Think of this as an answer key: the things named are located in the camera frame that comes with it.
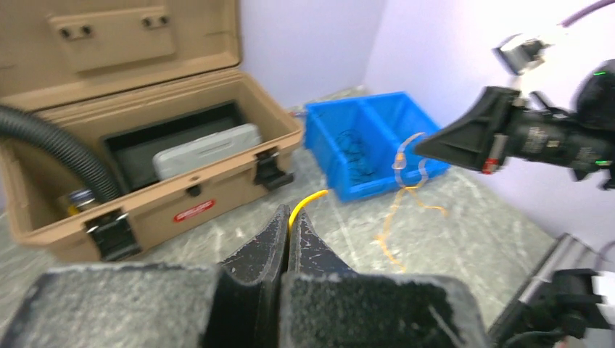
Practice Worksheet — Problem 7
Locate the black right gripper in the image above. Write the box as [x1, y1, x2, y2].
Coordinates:
[413, 86, 614, 190]

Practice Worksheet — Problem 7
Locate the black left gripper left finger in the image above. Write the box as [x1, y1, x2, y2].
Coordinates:
[1, 205, 290, 347]

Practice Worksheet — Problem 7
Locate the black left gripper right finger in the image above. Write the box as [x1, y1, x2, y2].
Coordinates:
[280, 211, 490, 347]

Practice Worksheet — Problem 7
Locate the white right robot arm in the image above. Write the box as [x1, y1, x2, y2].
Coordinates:
[414, 59, 614, 190]

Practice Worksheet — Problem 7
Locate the blue bin right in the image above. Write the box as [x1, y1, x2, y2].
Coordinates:
[360, 92, 439, 191]

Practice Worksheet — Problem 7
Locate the blue bin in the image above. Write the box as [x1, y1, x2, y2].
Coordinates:
[305, 98, 394, 202]
[360, 92, 439, 191]

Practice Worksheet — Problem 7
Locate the blue bin left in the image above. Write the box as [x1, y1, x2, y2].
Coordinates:
[305, 98, 394, 202]

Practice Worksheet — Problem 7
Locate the grey plastic box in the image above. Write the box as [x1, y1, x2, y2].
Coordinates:
[152, 123, 263, 181]

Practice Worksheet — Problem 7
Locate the black tray in case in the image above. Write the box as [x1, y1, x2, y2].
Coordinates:
[100, 100, 247, 193]

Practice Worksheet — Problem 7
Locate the tan tool case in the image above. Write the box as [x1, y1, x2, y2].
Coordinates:
[1, 1, 303, 262]

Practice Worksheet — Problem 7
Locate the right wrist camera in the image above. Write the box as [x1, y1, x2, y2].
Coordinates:
[492, 33, 552, 76]

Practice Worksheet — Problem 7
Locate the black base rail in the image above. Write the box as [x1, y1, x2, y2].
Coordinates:
[487, 234, 614, 347]

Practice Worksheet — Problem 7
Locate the black corrugated hose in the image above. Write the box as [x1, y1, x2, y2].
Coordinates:
[0, 104, 122, 204]

